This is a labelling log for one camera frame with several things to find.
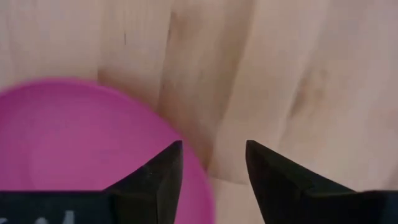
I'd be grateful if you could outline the magenta plate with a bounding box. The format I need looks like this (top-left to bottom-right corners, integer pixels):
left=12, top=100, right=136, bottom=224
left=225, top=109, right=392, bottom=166
left=0, top=77, right=217, bottom=224

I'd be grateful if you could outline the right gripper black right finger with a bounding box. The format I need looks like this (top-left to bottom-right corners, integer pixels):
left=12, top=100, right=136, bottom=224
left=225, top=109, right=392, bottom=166
left=245, top=139, right=384, bottom=224

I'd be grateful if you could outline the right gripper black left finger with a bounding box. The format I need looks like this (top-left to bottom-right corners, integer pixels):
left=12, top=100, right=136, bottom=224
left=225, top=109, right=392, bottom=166
left=104, top=139, right=185, bottom=224

